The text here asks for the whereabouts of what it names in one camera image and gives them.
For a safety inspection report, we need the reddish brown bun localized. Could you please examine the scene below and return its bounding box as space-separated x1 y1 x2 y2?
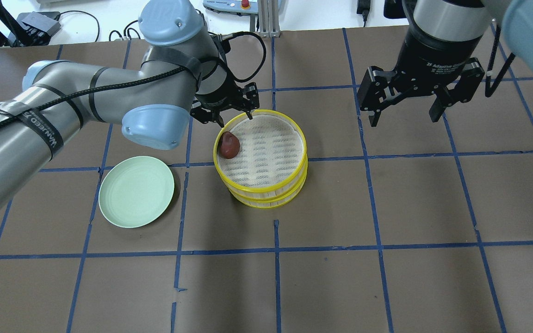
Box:
217 131 241 160

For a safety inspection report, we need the yellow rimmed bamboo steamer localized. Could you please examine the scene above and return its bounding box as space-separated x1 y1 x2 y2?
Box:
222 159 308 209

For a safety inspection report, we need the light green plate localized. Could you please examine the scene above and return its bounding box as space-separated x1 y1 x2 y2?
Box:
98 156 175 229

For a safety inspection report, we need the aluminium profile post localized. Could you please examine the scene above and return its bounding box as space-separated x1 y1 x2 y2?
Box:
248 0 283 38

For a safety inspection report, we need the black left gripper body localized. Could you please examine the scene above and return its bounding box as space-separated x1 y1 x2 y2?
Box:
190 39 260 124

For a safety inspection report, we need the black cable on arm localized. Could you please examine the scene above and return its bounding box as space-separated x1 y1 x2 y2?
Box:
0 31 267 144

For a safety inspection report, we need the black cable on desk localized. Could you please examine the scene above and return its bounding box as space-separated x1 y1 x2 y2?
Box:
58 10 141 43

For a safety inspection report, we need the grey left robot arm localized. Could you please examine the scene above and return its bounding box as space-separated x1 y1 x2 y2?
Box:
0 0 260 209

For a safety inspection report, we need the teach pendant with red button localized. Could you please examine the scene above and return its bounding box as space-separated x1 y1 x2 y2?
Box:
203 0 254 16

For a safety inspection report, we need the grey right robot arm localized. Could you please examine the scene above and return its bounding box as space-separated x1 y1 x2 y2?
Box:
357 0 533 127

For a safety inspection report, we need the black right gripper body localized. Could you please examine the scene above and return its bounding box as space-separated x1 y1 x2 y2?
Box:
357 30 484 112

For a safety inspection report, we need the black power adapter box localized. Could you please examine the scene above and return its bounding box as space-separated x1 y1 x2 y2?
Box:
17 12 61 38

